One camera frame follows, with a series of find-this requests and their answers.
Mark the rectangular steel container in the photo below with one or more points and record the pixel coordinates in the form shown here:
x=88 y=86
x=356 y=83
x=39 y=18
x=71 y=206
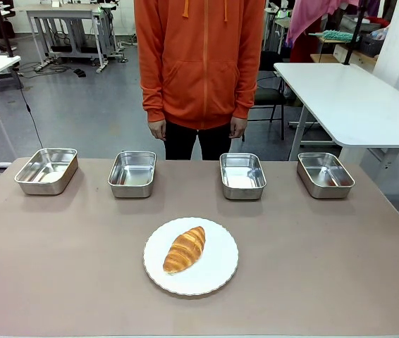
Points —
x=242 y=176
x=325 y=175
x=47 y=170
x=132 y=173

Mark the person's left hand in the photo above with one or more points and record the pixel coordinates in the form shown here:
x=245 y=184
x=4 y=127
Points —
x=238 y=127

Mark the person's right hand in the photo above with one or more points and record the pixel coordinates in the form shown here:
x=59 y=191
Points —
x=157 y=129

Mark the white side table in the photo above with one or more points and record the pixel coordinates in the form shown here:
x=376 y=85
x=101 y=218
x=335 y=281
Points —
x=351 y=102

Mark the grey plastic crate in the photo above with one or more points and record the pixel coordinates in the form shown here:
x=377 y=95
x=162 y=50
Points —
x=371 y=45

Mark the teal microfiber duster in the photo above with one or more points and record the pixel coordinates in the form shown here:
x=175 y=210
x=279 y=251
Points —
x=333 y=35

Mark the pink hanging cloth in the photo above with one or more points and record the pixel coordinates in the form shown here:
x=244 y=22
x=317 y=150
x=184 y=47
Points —
x=308 y=17

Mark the black folding chair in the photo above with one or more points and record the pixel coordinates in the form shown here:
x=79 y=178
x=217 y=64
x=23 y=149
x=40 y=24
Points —
x=271 y=89

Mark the person in orange hoodie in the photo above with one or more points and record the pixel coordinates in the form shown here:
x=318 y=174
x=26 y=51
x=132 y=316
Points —
x=199 y=63

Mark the white scalloped plate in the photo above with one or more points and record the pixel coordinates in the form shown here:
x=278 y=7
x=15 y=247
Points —
x=190 y=256

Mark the golden brown croissant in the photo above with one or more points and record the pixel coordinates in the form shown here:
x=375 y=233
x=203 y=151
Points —
x=184 y=250

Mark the grey workbench with metal legs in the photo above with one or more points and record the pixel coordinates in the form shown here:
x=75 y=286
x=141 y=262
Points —
x=65 y=21

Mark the black camera pole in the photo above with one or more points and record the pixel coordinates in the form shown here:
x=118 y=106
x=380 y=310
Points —
x=355 y=31

